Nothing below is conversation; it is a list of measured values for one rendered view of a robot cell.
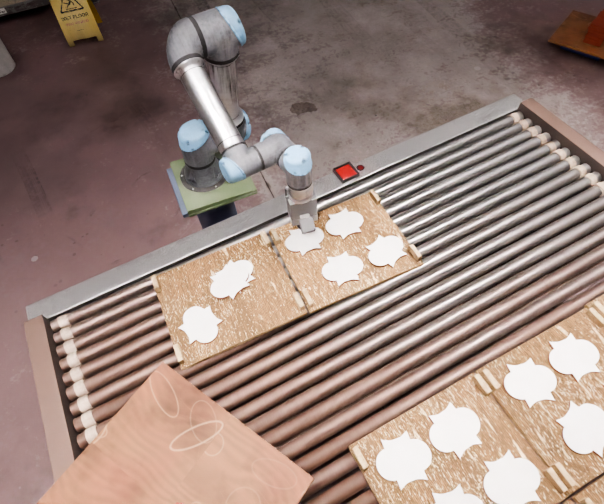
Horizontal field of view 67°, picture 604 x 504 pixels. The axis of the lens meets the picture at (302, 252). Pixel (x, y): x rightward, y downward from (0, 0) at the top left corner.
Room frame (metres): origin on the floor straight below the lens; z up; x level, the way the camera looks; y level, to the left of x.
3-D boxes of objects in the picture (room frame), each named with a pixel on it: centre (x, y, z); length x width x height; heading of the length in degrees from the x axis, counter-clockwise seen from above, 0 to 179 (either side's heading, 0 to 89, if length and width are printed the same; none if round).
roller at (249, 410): (0.57, -0.29, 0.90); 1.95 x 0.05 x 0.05; 113
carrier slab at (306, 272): (0.87, -0.14, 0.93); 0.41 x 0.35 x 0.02; 109
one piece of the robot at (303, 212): (0.89, -0.01, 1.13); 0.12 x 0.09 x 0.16; 10
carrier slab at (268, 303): (0.73, 0.26, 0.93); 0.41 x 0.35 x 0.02; 110
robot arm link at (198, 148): (1.31, 0.34, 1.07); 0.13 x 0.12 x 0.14; 118
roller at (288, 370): (0.62, -0.27, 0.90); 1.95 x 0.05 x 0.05; 113
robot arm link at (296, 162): (0.91, -0.01, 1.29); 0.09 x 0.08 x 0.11; 28
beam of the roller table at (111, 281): (1.15, -0.04, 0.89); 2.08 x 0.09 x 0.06; 113
